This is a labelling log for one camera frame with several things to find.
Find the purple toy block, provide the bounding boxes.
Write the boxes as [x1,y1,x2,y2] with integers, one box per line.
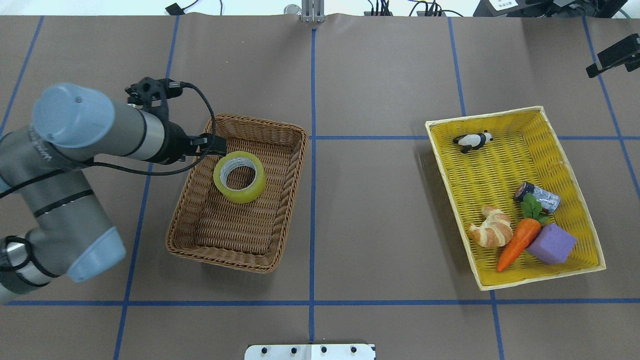
[526,223,578,265]

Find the aluminium frame post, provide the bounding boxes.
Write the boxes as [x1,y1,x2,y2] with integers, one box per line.
[300,0,326,23]

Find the toy bread pieces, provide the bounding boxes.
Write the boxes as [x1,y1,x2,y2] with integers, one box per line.
[468,205,514,248]

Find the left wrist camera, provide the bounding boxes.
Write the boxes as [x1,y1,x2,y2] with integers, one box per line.
[125,77,183,123]

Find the yellow woven plastic basket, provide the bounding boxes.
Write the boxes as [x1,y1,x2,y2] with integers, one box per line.
[424,105,607,291]

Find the orange toy carrot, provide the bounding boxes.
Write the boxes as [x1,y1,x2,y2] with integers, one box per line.
[496,218,542,272]

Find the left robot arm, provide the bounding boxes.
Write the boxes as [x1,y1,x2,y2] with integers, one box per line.
[1,77,227,305]

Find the small black usb device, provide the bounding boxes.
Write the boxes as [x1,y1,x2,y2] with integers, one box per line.
[165,3,185,16]

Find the toy panda figure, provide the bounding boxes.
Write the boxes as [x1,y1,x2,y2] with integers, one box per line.
[452,130,494,154]

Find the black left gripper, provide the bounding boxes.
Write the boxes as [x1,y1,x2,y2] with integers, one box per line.
[161,121,227,166]

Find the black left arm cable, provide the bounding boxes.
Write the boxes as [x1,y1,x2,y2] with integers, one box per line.
[0,82,217,199]

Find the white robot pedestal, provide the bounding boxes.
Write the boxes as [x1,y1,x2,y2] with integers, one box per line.
[244,343,377,360]

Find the brown wicker basket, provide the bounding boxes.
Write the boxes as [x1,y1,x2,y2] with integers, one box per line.
[166,113,309,273]

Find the yellow packing tape roll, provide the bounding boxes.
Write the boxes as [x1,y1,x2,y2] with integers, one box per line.
[213,151,266,204]

